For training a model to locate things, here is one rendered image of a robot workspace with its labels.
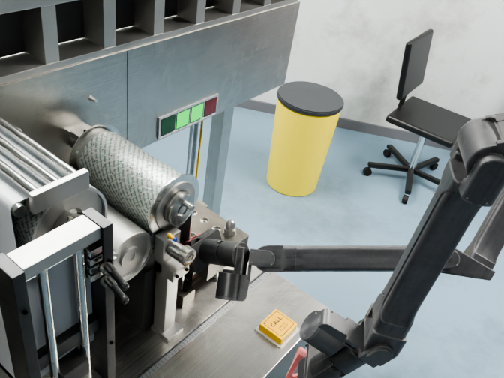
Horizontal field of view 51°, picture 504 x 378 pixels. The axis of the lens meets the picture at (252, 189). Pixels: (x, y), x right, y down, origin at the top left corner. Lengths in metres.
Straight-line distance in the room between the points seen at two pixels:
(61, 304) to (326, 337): 0.44
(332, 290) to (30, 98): 1.97
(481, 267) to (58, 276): 0.84
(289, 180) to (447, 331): 1.23
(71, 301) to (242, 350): 0.55
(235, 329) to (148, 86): 0.66
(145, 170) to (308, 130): 2.00
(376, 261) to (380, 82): 2.99
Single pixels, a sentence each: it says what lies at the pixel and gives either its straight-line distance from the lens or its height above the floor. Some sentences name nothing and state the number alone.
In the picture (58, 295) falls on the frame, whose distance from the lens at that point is 0.88.
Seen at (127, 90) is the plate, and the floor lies 1.33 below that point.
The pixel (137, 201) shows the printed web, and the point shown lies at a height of 1.26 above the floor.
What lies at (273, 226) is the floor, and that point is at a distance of 3.08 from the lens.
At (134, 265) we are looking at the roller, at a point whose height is 1.14.
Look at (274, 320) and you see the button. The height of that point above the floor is 0.92.
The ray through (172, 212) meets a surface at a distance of 1.11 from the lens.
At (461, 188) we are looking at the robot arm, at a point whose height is 1.60.
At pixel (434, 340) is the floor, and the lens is 2.81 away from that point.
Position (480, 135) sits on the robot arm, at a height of 1.67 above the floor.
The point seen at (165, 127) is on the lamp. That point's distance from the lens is 1.54.
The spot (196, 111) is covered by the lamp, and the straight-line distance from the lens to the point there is 1.61.
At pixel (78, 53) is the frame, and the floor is 1.46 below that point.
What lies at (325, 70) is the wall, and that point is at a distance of 4.05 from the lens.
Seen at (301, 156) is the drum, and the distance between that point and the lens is 3.15.
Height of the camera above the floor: 1.97
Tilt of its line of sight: 36 degrees down
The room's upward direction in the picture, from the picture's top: 10 degrees clockwise
